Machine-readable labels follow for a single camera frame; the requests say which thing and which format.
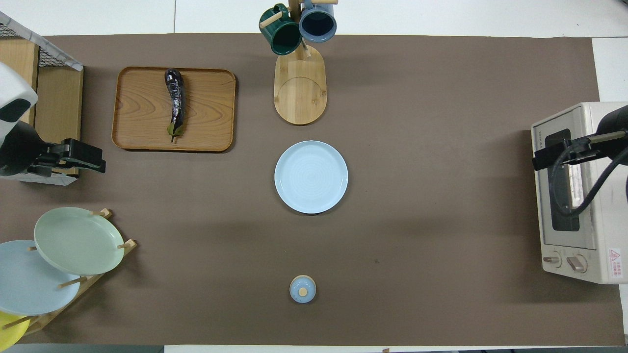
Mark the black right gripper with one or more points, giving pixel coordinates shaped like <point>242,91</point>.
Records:
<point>615,125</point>

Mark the pale green plate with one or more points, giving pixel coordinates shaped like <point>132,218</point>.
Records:
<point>78,240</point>

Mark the brown table mat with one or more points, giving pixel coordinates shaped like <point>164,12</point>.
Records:
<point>417,147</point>

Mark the blue mug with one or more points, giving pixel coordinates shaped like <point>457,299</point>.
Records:
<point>318,22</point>

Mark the light blue racked plate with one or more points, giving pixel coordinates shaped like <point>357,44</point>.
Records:
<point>29,289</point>

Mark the brown wooden tray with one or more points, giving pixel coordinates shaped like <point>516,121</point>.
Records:
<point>142,108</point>

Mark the dark green mug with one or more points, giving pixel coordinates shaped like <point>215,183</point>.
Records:
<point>280,34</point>

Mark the yellow plate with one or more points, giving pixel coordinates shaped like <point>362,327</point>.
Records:
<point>10,333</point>

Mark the wooden plate rack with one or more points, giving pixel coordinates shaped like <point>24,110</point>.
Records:
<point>95,282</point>

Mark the dark purple eggplant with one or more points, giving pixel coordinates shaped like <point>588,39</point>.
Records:
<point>175,98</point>

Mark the cream toaster oven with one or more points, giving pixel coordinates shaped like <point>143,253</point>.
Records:
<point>611,225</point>

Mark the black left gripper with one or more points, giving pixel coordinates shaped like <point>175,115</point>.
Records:
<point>22,149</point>

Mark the wooden mug tree stand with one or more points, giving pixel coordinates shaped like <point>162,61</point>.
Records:
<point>300,93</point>

